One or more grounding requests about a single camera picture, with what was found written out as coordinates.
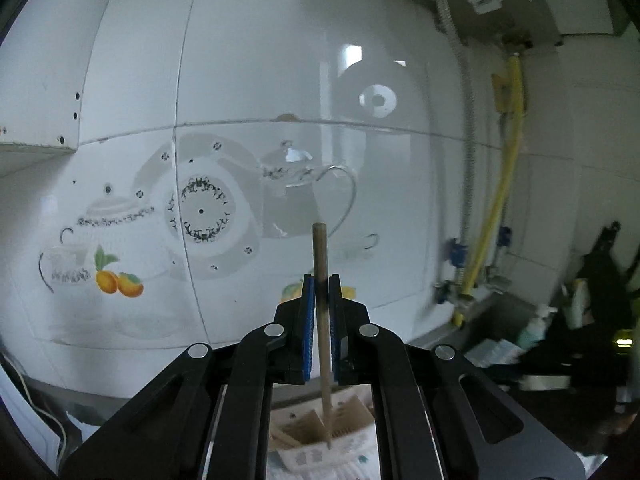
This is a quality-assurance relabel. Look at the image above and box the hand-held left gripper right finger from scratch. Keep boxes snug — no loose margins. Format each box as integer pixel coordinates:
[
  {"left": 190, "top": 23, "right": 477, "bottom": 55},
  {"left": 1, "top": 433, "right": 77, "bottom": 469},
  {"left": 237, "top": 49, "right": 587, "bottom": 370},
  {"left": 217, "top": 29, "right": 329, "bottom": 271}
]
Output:
[{"left": 329, "top": 274, "right": 587, "bottom": 480}]

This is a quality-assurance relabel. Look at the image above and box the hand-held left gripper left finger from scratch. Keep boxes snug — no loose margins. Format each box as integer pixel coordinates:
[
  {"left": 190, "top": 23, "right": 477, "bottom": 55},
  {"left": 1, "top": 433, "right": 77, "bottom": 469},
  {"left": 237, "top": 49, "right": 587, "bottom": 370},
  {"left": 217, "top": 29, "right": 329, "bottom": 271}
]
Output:
[{"left": 59, "top": 274, "right": 317, "bottom": 480}]

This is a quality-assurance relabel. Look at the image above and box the long wooden chopstick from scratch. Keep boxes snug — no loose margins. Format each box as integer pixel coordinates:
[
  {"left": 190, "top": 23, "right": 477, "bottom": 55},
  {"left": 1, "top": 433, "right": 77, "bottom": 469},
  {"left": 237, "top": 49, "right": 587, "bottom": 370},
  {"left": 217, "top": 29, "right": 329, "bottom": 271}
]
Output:
[
  {"left": 311, "top": 222, "right": 335, "bottom": 451},
  {"left": 270, "top": 427, "right": 302, "bottom": 454}
]

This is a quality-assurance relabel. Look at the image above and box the white house-shaped utensil holder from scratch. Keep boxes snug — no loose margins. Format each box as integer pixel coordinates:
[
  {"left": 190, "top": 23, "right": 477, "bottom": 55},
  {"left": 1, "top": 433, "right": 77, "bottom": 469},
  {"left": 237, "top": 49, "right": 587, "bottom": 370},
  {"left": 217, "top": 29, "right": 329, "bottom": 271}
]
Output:
[{"left": 269, "top": 392, "right": 377, "bottom": 469}]

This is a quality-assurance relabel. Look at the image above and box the blue soap pump bottle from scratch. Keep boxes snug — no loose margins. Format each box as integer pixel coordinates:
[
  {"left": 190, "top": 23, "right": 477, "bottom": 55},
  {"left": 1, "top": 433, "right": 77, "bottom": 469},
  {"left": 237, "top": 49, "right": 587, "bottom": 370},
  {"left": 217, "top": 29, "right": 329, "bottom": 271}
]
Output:
[{"left": 517, "top": 303, "right": 559, "bottom": 352}]

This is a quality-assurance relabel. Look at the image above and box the printed white cloth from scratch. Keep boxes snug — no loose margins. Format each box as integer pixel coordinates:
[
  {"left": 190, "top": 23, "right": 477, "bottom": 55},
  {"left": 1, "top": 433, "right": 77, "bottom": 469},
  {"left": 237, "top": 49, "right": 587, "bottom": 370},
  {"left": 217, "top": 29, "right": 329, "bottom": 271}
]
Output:
[{"left": 65, "top": 337, "right": 613, "bottom": 480}]

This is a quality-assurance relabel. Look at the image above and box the black handled knife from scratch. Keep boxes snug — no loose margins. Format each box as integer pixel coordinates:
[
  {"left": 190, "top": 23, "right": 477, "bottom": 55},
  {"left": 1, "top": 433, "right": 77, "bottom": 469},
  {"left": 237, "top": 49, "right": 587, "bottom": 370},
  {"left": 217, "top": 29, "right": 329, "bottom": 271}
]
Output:
[{"left": 574, "top": 219, "right": 637, "bottom": 322}]

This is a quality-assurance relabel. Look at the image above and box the blue handled water valve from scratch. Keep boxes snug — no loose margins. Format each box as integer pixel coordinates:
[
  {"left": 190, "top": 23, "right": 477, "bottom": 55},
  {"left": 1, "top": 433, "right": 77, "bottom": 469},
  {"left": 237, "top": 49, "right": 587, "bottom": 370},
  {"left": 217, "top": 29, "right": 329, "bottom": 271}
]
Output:
[
  {"left": 433, "top": 236, "right": 474, "bottom": 312},
  {"left": 487, "top": 224, "right": 514, "bottom": 292}
]

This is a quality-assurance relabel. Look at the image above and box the yellow gas hose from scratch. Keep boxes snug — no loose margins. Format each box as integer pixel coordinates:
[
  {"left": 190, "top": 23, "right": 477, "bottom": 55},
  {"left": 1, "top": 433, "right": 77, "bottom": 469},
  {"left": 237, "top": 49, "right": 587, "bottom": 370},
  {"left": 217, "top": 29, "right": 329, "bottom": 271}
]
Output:
[{"left": 452, "top": 52, "right": 526, "bottom": 329}]

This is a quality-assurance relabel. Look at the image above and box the metal flexible hose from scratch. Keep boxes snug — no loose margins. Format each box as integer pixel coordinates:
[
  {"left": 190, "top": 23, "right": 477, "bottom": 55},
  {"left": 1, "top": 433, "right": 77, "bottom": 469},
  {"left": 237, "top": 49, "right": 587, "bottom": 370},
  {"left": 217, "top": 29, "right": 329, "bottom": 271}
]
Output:
[{"left": 429, "top": 0, "right": 479, "bottom": 282}]

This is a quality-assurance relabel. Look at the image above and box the white cable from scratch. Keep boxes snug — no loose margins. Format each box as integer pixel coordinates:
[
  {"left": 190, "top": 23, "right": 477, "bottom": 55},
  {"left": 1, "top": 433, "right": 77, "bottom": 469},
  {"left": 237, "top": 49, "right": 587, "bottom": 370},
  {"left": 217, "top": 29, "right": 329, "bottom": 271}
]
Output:
[{"left": 15, "top": 360, "right": 69, "bottom": 462}]

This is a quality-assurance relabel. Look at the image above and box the white wall cabinet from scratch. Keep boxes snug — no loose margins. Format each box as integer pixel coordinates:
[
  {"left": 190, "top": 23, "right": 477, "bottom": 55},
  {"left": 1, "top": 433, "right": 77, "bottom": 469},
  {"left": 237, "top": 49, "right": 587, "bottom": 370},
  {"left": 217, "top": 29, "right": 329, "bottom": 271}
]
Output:
[{"left": 0, "top": 0, "right": 127, "bottom": 154}]

